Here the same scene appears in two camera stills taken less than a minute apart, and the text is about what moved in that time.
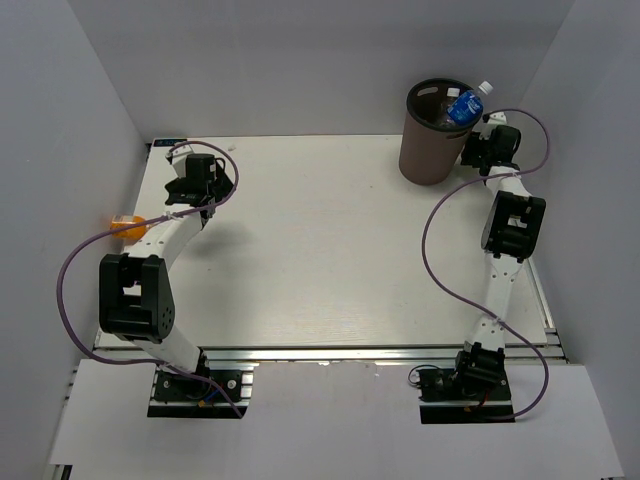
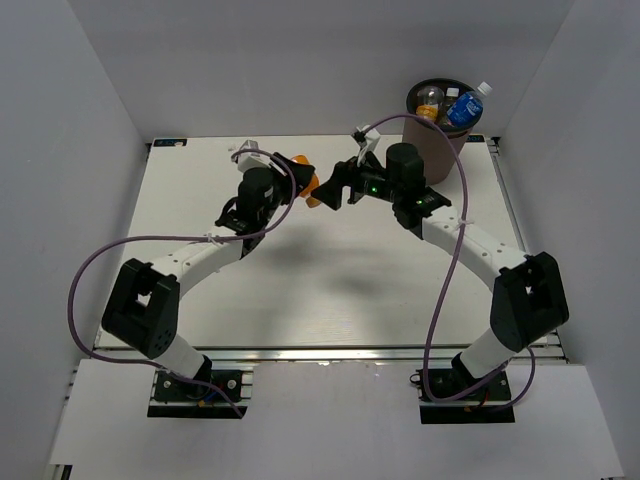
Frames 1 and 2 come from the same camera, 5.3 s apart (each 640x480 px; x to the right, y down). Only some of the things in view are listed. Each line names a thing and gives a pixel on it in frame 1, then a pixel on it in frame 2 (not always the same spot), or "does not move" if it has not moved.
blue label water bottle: x=467 y=107 does not move
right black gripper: x=472 y=142 -> x=329 y=193
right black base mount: x=443 y=400 does not move
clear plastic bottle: x=452 y=94 does not move
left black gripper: x=222 y=184 -> x=303 y=172
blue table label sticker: x=164 y=142 does not move
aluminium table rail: x=371 y=355 does not move
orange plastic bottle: x=134 y=233 -> x=314 y=183
